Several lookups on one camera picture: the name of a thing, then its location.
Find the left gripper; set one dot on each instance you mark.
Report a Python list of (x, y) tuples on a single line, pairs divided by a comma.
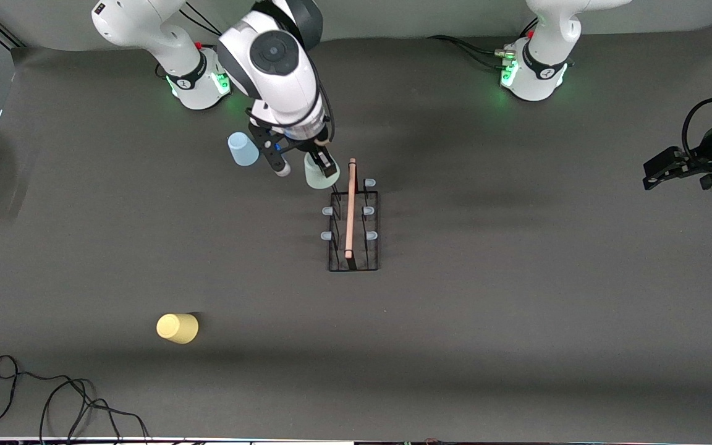
[(693, 164)]

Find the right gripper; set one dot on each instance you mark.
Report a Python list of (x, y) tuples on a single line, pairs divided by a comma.
[(310, 145)]

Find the pale green plastic cup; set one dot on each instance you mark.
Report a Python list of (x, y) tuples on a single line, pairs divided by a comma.
[(316, 180)]

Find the yellow plastic cup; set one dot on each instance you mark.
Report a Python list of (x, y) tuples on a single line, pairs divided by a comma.
[(177, 328)]

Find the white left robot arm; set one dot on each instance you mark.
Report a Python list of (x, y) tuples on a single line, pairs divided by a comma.
[(547, 37)]

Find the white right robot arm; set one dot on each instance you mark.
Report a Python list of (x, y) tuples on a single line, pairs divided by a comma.
[(275, 80)]

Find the light blue plastic cup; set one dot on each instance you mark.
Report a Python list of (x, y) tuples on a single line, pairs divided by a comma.
[(241, 150)]

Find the dark grey table mat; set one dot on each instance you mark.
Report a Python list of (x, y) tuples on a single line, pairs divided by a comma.
[(517, 309)]

